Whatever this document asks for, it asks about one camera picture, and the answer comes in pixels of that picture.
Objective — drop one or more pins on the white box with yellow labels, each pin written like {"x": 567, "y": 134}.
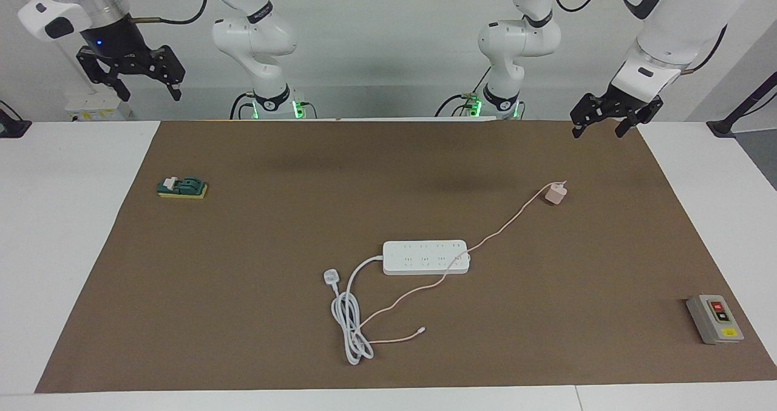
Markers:
{"x": 91, "y": 110}

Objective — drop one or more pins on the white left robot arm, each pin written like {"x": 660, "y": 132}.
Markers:
{"x": 516, "y": 40}

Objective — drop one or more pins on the black pole stand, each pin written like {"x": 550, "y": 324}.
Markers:
{"x": 722, "y": 127}

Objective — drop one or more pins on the brown table mat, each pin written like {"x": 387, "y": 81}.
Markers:
{"x": 303, "y": 314}

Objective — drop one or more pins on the white power strip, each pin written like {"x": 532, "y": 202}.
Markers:
{"x": 419, "y": 259}

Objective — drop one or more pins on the grey on-off switch box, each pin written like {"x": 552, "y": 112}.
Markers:
{"x": 710, "y": 323}

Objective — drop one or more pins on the pink charger plug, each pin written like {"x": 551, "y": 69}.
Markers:
{"x": 555, "y": 194}

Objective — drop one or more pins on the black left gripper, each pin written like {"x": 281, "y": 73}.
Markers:
{"x": 625, "y": 95}

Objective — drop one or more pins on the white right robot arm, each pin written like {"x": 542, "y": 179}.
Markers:
{"x": 261, "y": 34}

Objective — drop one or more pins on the green circuit board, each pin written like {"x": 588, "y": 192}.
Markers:
{"x": 188, "y": 187}

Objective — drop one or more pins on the black clamp mount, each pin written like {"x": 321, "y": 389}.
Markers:
{"x": 12, "y": 125}

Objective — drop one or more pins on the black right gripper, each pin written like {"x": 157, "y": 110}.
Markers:
{"x": 115, "y": 40}

